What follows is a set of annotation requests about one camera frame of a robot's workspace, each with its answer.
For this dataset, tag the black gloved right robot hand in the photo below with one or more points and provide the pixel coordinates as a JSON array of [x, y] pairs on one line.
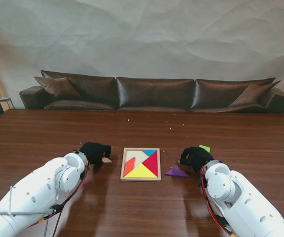
[[196, 158]]

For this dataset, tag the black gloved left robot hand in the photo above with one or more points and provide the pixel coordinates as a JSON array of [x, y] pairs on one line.
[[93, 153]]

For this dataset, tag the green tangram square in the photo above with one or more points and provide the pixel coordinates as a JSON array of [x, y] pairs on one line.
[[205, 148]]

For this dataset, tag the natural wood tangram triangle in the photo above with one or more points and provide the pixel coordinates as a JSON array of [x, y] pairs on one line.
[[107, 160]]

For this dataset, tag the purple tangram triangle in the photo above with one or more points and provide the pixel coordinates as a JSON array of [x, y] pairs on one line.
[[176, 172]]

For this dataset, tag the orange tangram parallelogram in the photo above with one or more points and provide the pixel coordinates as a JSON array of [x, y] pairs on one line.
[[130, 166]]

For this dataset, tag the large red tangram triangle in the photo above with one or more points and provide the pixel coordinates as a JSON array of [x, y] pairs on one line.
[[151, 163]]

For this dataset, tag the small blue tangram triangle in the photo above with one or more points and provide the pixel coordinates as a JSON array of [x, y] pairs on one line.
[[149, 152]]

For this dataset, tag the large yellow tangram triangle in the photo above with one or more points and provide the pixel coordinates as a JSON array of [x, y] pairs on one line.
[[140, 172]]

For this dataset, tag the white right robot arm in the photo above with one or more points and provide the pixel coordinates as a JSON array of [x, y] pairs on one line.
[[238, 197]]

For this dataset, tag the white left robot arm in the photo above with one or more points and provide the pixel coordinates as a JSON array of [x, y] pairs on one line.
[[40, 190]]

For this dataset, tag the square wooden tangram tray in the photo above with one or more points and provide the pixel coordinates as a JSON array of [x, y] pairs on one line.
[[136, 154]]

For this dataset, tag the brown sofa cushion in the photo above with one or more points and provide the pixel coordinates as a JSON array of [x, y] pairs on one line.
[[253, 95], [57, 86]]

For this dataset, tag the dark brown leather sofa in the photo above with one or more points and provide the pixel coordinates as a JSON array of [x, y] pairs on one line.
[[154, 93]]

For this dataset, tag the small side table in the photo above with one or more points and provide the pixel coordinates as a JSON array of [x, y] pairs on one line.
[[6, 99]]

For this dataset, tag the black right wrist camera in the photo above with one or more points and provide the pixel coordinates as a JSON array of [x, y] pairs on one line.
[[200, 182]]

